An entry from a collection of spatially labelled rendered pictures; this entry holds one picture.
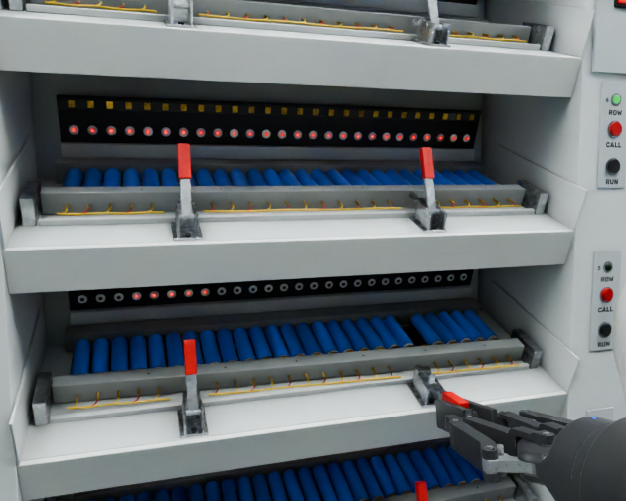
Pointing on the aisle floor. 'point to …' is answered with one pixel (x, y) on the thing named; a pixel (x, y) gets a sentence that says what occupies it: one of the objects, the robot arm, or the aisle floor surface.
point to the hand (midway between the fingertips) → (465, 418)
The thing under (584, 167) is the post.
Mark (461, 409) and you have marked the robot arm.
